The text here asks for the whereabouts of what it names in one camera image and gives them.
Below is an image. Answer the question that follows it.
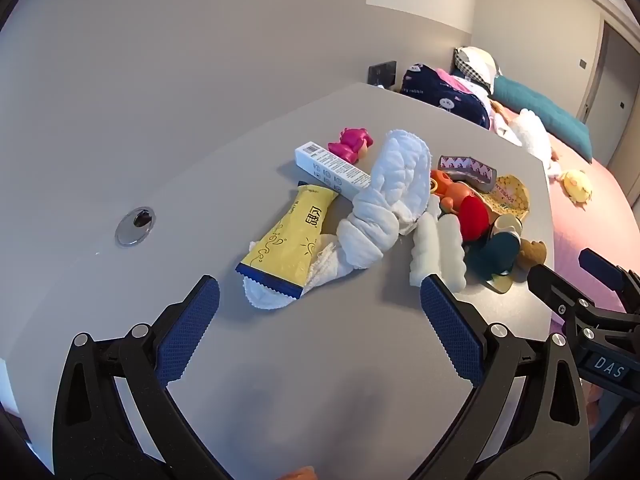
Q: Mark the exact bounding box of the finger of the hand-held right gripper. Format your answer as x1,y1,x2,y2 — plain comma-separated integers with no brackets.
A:
578,248,640,311
527,263,640,341

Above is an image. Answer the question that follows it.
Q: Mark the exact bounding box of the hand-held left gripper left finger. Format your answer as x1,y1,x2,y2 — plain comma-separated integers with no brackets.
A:
52,275,231,480

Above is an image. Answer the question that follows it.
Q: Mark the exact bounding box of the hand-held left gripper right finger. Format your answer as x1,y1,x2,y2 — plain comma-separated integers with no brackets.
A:
410,274,591,480

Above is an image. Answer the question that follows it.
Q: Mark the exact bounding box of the white wavy foam piece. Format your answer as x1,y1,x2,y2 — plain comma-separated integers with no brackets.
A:
435,214,468,293
410,212,442,288

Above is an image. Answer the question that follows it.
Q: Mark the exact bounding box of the yellow honeycomb print wrapper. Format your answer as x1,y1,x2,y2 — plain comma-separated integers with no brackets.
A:
487,175,531,221

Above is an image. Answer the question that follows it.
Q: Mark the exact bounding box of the yellow snack packet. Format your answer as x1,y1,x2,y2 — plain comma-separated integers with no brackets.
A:
235,181,341,301

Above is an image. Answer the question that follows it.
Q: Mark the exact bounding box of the small brown bear toy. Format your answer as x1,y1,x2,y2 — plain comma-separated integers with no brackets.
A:
517,239,548,271

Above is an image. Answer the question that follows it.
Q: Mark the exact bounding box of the pink bed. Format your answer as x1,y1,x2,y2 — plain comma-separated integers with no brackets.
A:
492,100,640,331

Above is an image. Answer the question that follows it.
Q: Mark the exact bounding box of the dark teal toy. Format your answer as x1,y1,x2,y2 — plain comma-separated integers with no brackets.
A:
464,232,521,293

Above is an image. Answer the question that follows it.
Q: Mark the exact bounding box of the beige round disc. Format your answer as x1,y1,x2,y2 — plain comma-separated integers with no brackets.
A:
492,212,523,241

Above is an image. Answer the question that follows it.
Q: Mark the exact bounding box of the yellow plush duck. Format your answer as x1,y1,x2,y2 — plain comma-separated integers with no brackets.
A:
557,169,594,206

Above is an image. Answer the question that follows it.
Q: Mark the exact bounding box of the red round toy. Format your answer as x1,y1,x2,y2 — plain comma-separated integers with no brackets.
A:
457,195,491,243

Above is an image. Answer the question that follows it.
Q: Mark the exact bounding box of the orange plastic toy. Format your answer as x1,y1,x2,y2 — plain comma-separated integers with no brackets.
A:
429,170,481,211

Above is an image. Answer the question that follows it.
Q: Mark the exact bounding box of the white plush toy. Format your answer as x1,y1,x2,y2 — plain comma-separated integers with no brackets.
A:
500,108,553,161

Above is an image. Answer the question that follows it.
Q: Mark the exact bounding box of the white quilted cloth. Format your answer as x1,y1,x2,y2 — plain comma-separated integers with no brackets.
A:
242,129,432,313

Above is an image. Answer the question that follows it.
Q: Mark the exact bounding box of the teal pillow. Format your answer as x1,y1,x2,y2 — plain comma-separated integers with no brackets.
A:
487,75,593,163

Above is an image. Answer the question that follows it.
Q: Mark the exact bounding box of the grey door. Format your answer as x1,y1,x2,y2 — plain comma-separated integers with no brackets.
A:
582,20,640,171

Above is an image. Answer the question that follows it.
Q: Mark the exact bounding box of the white cardboard box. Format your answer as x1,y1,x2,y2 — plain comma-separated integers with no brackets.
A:
294,141,373,198

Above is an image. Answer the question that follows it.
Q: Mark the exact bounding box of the pink toy figure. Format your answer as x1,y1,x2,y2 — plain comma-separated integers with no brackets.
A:
327,127,375,165

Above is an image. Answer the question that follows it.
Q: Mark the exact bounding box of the navy printed blanket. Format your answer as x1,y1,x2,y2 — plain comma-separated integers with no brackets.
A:
400,63,493,130

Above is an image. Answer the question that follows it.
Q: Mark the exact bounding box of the checked pillow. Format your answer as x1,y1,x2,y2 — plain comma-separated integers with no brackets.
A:
452,46,498,93

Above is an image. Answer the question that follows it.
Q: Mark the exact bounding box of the silver cable grommet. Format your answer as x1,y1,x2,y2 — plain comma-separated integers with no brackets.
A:
115,206,157,247

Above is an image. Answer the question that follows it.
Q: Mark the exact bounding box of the black wall socket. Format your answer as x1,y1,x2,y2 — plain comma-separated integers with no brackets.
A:
368,61,398,87

